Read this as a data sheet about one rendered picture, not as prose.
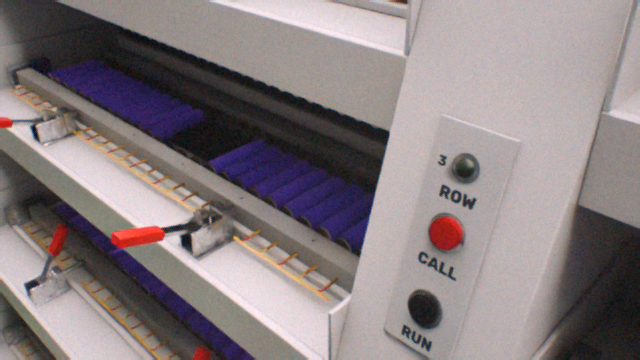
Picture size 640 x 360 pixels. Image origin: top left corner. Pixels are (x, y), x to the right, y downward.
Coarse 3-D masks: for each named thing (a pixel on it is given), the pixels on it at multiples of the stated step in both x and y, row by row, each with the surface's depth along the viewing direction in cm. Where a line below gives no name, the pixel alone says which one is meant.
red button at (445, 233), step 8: (432, 224) 28; (440, 224) 28; (448, 224) 28; (456, 224) 28; (432, 232) 28; (440, 232) 28; (448, 232) 28; (456, 232) 27; (432, 240) 28; (440, 240) 28; (448, 240) 28; (456, 240) 28; (440, 248) 28; (448, 248) 28
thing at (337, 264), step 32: (64, 96) 65; (96, 128) 61; (128, 128) 58; (160, 160) 53; (192, 160) 52; (192, 192) 51; (224, 192) 48; (256, 224) 45; (288, 224) 44; (288, 256) 43; (320, 256) 41; (352, 256) 41; (352, 288) 40
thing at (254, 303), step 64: (0, 64) 72; (64, 64) 78; (192, 64) 69; (0, 128) 66; (320, 128) 56; (64, 192) 58; (128, 192) 52; (256, 256) 45; (256, 320) 39; (320, 320) 39
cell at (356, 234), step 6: (360, 222) 45; (366, 222) 45; (354, 228) 44; (360, 228) 44; (366, 228) 44; (342, 234) 44; (348, 234) 43; (354, 234) 44; (360, 234) 44; (348, 240) 43; (354, 240) 43; (360, 240) 44; (348, 246) 43; (354, 246) 43
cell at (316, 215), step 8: (344, 192) 48; (352, 192) 49; (360, 192) 49; (328, 200) 47; (336, 200) 47; (344, 200) 48; (352, 200) 48; (312, 208) 47; (320, 208) 46; (328, 208) 47; (336, 208) 47; (344, 208) 48; (304, 216) 46; (312, 216) 46; (320, 216) 46; (328, 216) 46; (312, 224) 45
